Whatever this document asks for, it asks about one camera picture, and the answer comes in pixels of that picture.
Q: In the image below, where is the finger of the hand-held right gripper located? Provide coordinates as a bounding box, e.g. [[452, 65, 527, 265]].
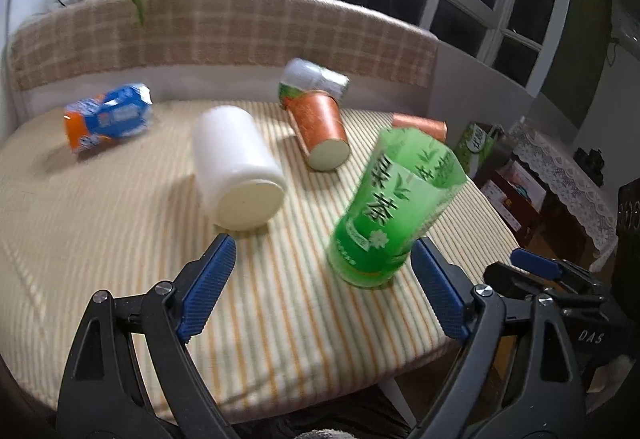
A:
[[510, 247, 608, 291], [483, 262, 568, 302]]

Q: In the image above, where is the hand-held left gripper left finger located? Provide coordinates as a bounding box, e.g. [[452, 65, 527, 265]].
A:
[[57, 234, 242, 439]]

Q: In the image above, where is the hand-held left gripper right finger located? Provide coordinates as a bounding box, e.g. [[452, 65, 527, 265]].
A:
[[410, 236, 587, 439]]

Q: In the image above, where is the green plastic cup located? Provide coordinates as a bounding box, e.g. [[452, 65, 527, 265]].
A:
[[327, 126, 468, 290]]

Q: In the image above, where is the white cup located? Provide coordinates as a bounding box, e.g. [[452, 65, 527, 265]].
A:
[[192, 105, 288, 229]]

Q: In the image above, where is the orange paper cup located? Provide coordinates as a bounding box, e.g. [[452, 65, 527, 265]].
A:
[[391, 114, 448, 143], [284, 90, 351, 171]]

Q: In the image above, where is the silver green cup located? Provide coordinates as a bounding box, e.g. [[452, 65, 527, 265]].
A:
[[278, 58, 350, 102]]

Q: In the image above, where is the cardboard box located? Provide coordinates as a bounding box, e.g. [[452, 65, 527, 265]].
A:
[[479, 158, 548, 247]]

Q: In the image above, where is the lace covered side table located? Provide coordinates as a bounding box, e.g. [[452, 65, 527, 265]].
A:
[[509, 118, 619, 261]]

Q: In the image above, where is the dark figurine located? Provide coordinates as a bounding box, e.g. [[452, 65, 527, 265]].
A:
[[572, 146, 609, 190]]

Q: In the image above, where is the white table leg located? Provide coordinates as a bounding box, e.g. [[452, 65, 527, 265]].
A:
[[376, 376, 418, 429]]

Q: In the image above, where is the green carton box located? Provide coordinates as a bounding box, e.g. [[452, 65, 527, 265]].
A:
[[452, 122, 502, 176]]

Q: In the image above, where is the blue orange snack packet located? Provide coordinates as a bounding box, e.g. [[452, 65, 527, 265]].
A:
[[63, 83, 154, 155]]

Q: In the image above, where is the checked backrest cushion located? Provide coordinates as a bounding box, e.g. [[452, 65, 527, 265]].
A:
[[7, 0, 441, 120]]

